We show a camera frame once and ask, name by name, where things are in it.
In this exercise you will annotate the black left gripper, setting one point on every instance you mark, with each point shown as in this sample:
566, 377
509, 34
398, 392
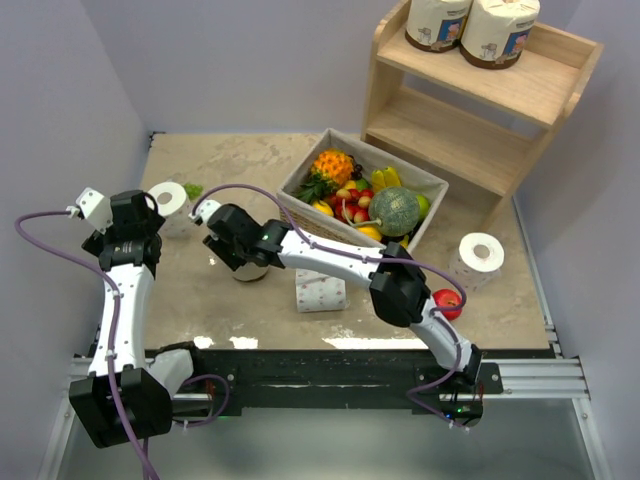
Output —
97, 242

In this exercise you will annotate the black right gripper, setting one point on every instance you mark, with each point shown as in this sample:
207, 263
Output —
218, 244

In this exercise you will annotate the paper roll edge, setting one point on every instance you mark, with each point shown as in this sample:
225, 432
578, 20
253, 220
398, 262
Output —
249, 273

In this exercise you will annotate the brown-topped paper roll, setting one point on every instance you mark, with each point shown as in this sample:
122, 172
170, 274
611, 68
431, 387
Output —
496, 32

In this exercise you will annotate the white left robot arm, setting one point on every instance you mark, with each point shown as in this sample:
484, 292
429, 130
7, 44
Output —
125, 320

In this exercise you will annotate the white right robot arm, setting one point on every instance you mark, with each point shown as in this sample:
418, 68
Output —
395, 281

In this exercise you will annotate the wooden shelf unit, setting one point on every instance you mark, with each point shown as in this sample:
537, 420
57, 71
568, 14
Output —
543, 88

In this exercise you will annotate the floral paper roll back left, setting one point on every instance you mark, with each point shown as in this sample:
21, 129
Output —
174, 206

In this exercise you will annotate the green grape bunch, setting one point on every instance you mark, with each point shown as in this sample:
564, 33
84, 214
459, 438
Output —
193, 191

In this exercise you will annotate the wicker basket with liner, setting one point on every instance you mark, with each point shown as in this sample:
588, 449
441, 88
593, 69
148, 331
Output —
371, 158

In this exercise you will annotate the yellow toy lemon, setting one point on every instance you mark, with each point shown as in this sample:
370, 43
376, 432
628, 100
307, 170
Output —
323, 207

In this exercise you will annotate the floral paper roll lying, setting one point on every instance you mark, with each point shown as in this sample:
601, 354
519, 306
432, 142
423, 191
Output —
316, 292

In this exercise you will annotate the orange toy pineapple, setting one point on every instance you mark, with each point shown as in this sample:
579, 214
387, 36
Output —
330, 170

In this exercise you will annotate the dark purple toy grapes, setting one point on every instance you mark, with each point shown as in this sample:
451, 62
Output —
356, 173

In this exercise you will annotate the yellow toy banana bunch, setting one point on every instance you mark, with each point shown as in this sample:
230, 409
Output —
387, 177

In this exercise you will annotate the green netted toy melon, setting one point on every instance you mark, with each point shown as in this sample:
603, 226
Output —
393, 211

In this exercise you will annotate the green toy apple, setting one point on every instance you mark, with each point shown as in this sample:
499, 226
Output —
424, 206

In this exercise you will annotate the red toy apple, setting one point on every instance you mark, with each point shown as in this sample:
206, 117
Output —
449, 302

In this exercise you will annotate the floral paper roll right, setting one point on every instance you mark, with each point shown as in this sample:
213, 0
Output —
478, 259

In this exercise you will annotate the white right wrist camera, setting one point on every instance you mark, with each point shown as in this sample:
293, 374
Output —
203, 212

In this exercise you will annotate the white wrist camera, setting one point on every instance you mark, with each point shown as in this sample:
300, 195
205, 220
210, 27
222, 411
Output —
203, 212
93, 207

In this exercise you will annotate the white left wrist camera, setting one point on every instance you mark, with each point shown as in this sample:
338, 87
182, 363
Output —
93, 207

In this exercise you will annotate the black aluminium base frame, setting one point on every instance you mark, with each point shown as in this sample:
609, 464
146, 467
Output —
188, 386

